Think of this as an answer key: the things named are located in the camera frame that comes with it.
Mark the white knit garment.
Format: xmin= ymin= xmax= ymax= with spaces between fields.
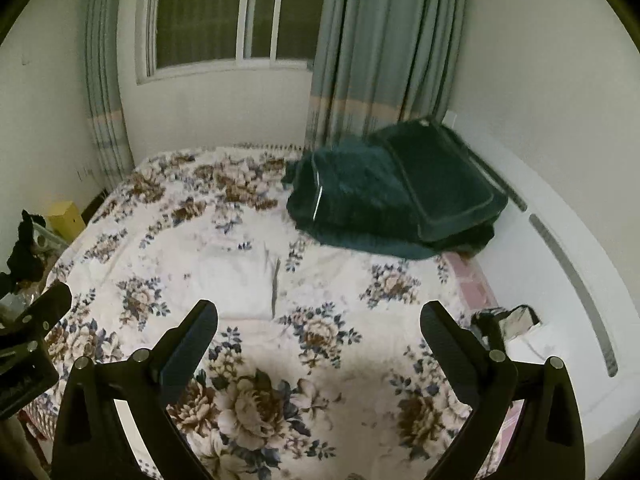
xmin=163 ymin=242 xmax=277 ymax=321

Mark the black clothing pile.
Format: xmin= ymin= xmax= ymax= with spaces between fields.
xmin=6 ymin=210 xmax=44 ymax=284

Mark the small dark item on headboard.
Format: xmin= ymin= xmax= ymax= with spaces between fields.
xmin=469 ymin=304 xmax=540 ymax=352

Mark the yellow box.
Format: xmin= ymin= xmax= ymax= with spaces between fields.
xmin=47 ymin=200 xmax=86 ymax=243

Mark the white curved headboard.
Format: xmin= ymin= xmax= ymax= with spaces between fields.
xmin=454 ymin=128 xmax=639 ymax=479

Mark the floral bed blanket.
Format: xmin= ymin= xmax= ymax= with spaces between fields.
xmin=47 ymin=148 xmax=495 ymax=479

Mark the dark green folded blanket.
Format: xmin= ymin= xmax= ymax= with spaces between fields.
xmin=282 ymin=117 xmax=508 ymax=260

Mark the grey-green curtain left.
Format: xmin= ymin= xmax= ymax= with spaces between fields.
xmin=82 ymin=0 xmax=134 ymax=190

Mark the grey-green curtain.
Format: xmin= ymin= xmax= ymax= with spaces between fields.
xmin=82 ymin=0 xmax=134 ymax=190
xmin=305 ymin=0 xmax=466 ymax=148

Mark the grey-green curtain right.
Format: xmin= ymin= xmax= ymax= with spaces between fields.
xmin=305 ymin=0 xmax=466 ymax=148

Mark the window with white frame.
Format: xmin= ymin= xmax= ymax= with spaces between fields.
xmin=136 ymin=0 xmax=323 ymax=81

